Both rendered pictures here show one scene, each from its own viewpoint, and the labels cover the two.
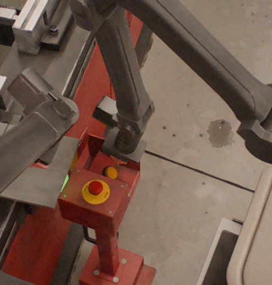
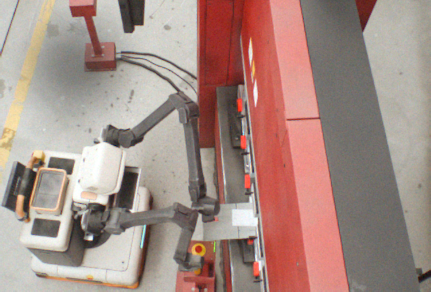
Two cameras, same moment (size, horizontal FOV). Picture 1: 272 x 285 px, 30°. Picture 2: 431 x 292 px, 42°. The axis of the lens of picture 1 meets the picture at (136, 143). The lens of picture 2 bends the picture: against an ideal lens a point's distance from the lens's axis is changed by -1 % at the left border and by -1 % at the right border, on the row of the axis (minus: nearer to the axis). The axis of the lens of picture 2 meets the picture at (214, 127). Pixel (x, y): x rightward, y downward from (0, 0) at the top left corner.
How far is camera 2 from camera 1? 2.24 m
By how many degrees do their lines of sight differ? 60
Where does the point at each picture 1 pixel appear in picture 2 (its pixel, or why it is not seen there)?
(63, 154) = (207, 230)
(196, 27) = (149, 214)
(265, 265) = (116, 151)
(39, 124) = (193, 176)
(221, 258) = (130, 198)
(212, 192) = not seen: outside the picture
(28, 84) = (209, 200)
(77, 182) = (209, 252)
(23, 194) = not seen: hidden behind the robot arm
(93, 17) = not seen: hidden behind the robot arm
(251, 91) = (127, 215)
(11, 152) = (189, 151)
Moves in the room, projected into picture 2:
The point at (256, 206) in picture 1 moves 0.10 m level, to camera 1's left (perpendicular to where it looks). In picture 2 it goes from (120, 172) to (141, 166)
